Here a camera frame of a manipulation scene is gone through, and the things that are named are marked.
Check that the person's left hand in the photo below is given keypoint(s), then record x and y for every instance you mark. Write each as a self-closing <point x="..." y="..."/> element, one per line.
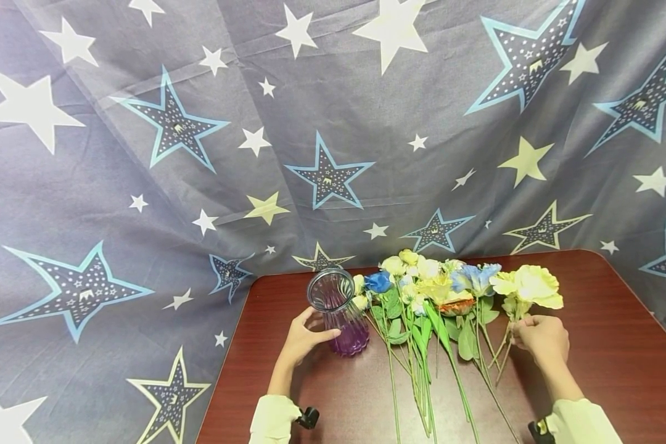
<point x="297" y="345"/>

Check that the person's right hand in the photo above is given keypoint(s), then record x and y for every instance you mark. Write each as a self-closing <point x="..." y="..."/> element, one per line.
<point x="546" y="342"/>

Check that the person's left index finger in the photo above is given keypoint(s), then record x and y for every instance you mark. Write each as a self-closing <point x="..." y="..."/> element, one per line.
<point x="305" y="316"/>

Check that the person's right fingers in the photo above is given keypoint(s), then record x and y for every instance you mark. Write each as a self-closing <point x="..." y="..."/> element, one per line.
<point x="524" y="333"/>

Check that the person's left thumb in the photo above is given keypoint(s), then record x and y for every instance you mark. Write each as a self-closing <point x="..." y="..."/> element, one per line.
<point x="324" y="337"/>

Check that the purple ribbed glass vase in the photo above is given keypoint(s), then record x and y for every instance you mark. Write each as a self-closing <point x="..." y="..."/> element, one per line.
<point x="338" y="308"/>

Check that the pale yellow flower stem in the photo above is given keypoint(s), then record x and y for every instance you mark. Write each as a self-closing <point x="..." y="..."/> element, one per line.
<point x="533" y="285"/>

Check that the person's left forearm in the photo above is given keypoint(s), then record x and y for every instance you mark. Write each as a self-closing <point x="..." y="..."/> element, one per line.
<point x="275" y="416"/>

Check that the person's right forearm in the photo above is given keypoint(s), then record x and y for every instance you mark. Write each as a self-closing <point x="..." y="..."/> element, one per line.
<point x="583" y="422"/>

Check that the black wrist band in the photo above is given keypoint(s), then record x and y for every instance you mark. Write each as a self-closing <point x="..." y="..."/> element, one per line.
<point x="539" y="430"/>
<point x="309" y="419"/>

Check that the pile of artificial flowers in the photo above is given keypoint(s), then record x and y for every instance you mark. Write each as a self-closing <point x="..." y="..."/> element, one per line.
<point x="422" y="290"/>

